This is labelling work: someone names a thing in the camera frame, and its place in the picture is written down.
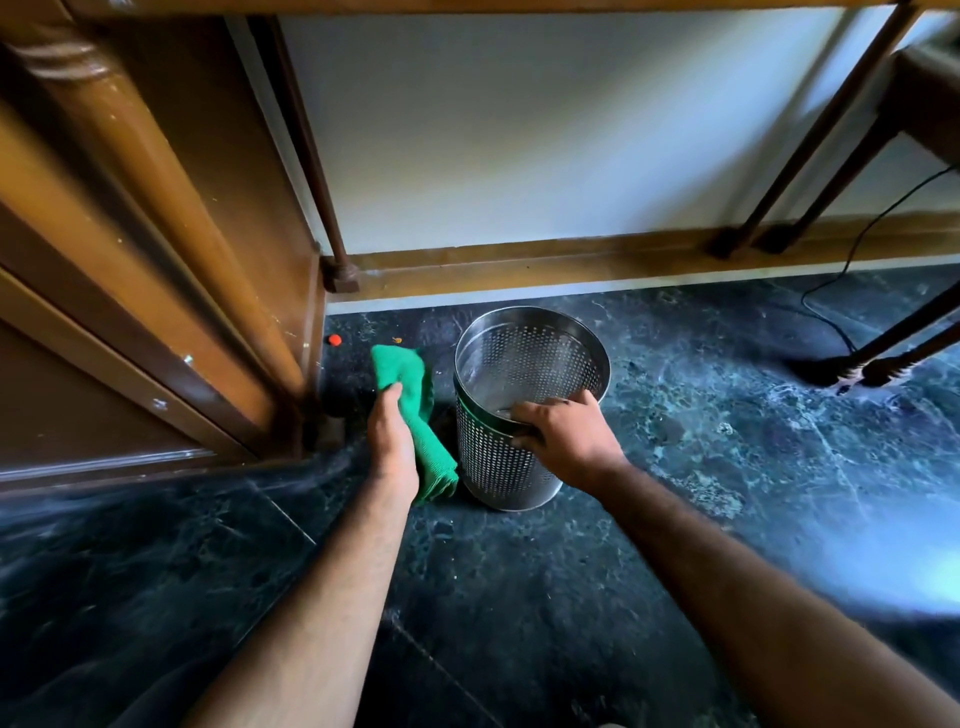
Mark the person's right hand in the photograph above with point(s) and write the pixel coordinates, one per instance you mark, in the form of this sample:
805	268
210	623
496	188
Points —
574	442

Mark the person's left hand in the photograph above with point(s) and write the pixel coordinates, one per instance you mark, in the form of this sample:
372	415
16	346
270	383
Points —
390	446

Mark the person's left thumb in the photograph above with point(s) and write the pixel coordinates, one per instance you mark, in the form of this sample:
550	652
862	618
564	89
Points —
393	397

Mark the person's right thumb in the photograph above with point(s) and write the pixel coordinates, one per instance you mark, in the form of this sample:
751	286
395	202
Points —
527	441

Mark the green microfibre cloth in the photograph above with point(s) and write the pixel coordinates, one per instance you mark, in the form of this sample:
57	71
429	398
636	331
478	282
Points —
416	390

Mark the perforated steel waste bin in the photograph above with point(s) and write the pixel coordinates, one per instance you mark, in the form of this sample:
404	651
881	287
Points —
499	367

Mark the person's right forearm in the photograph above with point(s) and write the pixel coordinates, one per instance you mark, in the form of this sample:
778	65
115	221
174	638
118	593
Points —
757	600

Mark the person's left forearm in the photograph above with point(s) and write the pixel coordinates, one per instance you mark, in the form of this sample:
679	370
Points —
322	615

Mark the wooden skirting board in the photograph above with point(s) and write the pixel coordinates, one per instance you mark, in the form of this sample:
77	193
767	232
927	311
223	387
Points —
600	259

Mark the dark metal table leg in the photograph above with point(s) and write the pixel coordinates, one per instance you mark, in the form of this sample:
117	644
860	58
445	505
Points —
311	165
814	142
832	187

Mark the brown wooden cabinet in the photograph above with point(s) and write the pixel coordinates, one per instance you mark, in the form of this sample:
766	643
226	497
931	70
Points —
135	247

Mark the wooden table edge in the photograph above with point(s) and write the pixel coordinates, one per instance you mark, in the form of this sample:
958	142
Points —
480	6

